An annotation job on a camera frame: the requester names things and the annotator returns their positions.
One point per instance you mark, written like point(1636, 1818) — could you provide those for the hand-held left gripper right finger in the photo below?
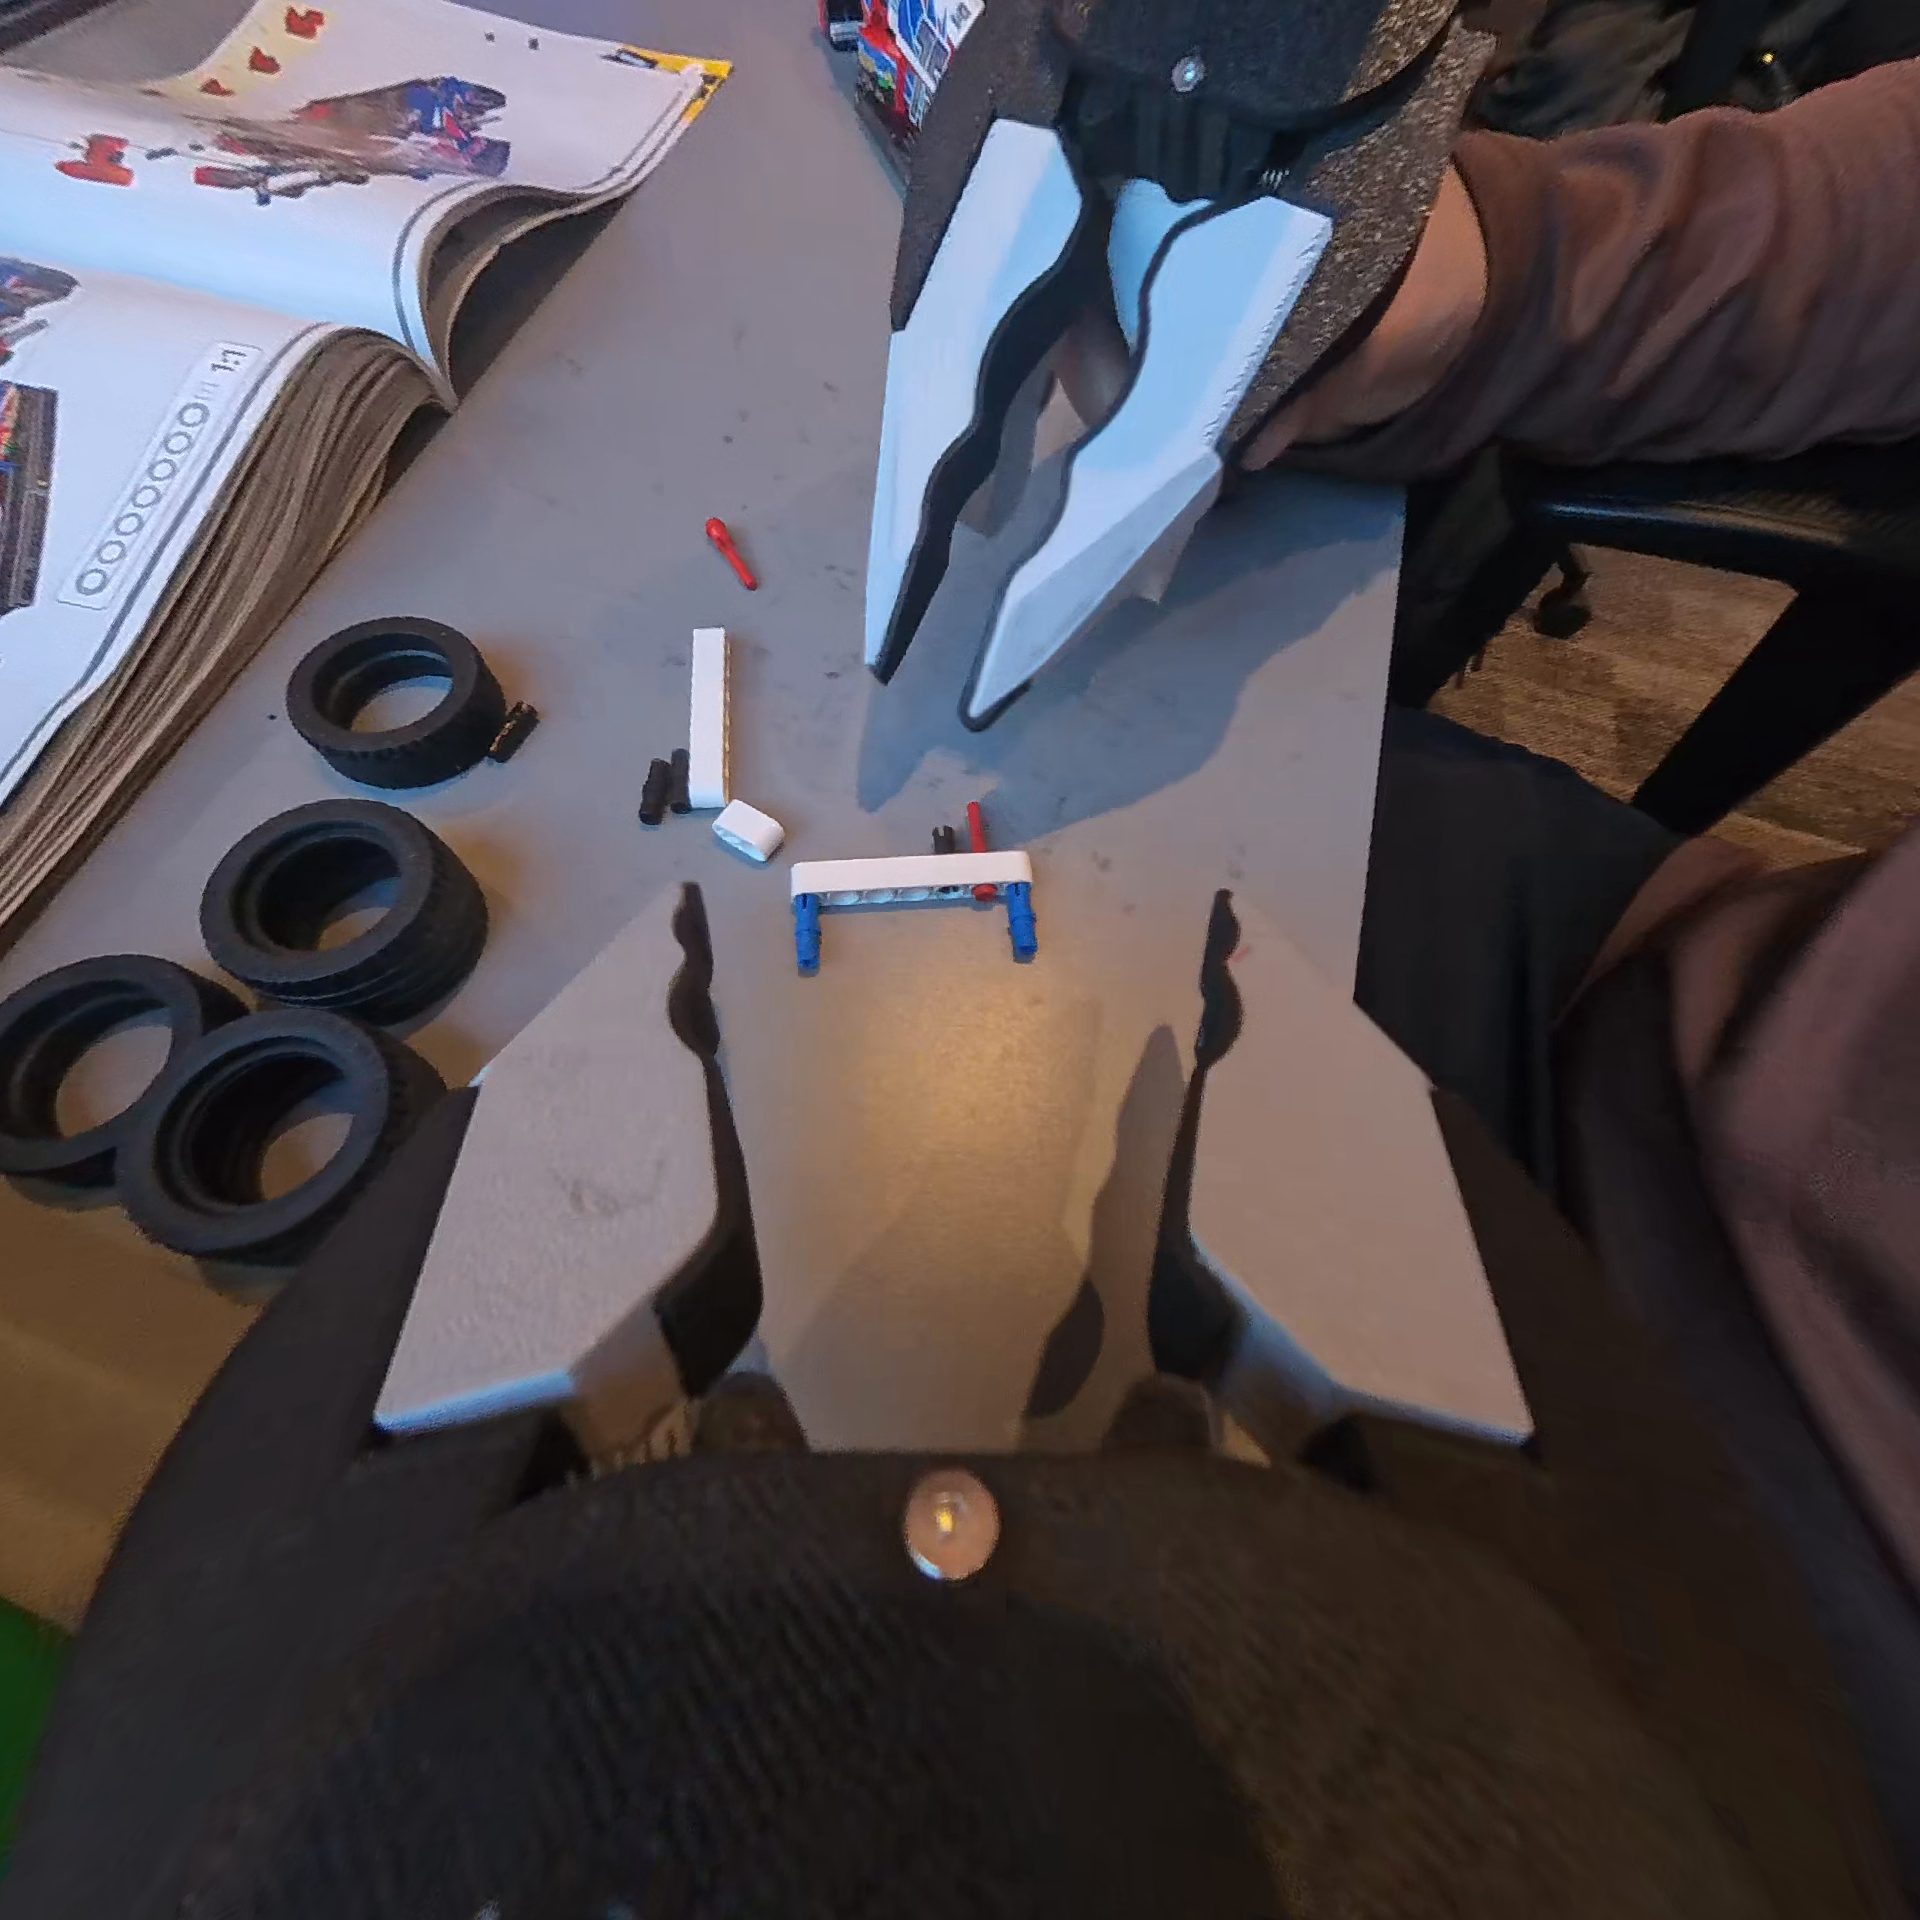
point(1318, 1201)

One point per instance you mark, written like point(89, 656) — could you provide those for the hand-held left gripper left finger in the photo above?
point(586, 1201)

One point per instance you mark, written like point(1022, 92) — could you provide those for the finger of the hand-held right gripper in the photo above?
point(1200, 345)
point(961, 299)

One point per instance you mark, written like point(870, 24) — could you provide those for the blue toy connector pin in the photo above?
point(1022, 922)
point(809, 933)

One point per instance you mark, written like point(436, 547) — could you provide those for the white toy beam with pins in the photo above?
point(900, 877)

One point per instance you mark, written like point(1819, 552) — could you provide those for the red toy axle pin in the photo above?
point(734, 559)
point(977, 827)

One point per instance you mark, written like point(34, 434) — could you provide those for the person's right forearm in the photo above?
point(1681, 271)

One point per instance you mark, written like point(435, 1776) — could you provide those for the grey desk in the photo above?
point(598, 376)

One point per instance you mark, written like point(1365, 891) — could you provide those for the person's right hand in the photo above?
point(1394, 345)

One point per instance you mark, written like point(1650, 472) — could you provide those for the black rubber toy tire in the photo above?
point(451, 930)
point(105, 973)
point(322, 735)
point(388, 1095)

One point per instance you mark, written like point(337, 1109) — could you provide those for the colourful printed box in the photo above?
point(900, 60)

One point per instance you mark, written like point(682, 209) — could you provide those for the person's black trousers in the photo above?
point(1499, 901)

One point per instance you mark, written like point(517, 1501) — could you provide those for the short white toy beam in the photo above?
point(750, 829)

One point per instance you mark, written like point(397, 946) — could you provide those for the person's brown shirt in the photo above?
point(1800, 1124)

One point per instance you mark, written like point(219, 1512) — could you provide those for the long white toy beam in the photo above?
point(708, 720)

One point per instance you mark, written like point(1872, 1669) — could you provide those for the black office chair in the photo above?
point(1723, 523)

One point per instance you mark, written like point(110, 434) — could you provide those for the green plastic box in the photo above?
point(24, 1723)

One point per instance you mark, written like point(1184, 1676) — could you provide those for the open instruction booklet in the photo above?
point(149, 376)

